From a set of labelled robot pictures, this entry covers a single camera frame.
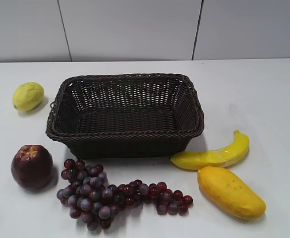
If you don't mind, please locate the yellow orange mango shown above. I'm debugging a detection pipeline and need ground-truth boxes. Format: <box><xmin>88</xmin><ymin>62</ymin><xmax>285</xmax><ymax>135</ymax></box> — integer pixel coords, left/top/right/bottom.
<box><xmin>197</xmin><ymin>166</ymin><xmax>266</xmax><ymax>220</ymax></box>

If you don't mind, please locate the dark woven wicker basket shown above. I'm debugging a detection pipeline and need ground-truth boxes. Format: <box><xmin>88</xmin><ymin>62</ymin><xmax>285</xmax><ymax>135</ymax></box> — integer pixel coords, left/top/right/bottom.
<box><xmin>46</xmin><ymin>73</ymin><xmax>204</xmax><ymax>160</ymax></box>

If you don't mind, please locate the yellow banana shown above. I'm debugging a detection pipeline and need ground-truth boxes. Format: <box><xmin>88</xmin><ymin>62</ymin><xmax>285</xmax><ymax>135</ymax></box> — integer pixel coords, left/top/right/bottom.
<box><xmin>170</xmin><ymin>130</ymin><xmax>250</xmax><ymax>171</ymax></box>

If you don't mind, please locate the purple red grape bunch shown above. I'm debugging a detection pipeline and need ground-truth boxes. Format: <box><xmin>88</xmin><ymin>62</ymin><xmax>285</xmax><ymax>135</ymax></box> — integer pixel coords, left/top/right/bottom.
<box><xmin>57</xmin><ymin>158</ymin><xmax>193</xmax><ymax>231</ymax></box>

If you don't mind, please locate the yellow lemon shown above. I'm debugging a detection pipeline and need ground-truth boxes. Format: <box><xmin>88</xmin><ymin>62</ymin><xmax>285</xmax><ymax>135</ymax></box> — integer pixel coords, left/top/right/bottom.
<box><xmin>12</xmin><ymin>82</ymin><xmax>45</xmax><ymax>111</ymax></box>

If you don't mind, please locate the dark red apple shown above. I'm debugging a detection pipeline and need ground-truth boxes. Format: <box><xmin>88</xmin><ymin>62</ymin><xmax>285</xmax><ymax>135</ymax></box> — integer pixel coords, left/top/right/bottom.
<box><xmin>11</xmin><ymin>145</ymin><xmax>53</xmax><ymax>191</ymax></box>

